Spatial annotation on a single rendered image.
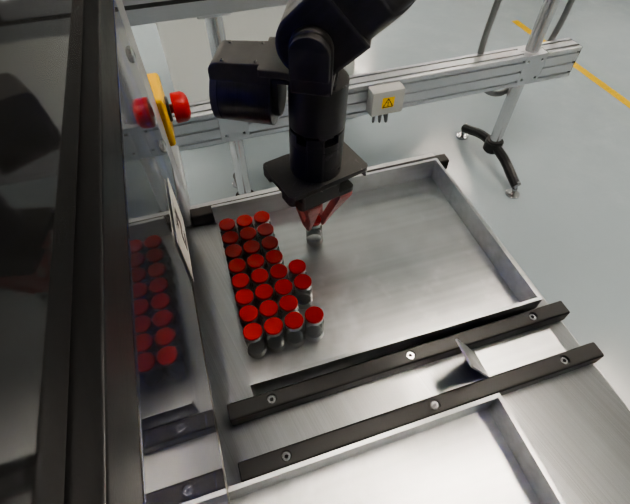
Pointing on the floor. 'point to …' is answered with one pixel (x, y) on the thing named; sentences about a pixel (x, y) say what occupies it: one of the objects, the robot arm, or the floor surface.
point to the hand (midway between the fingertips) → (313, 220)
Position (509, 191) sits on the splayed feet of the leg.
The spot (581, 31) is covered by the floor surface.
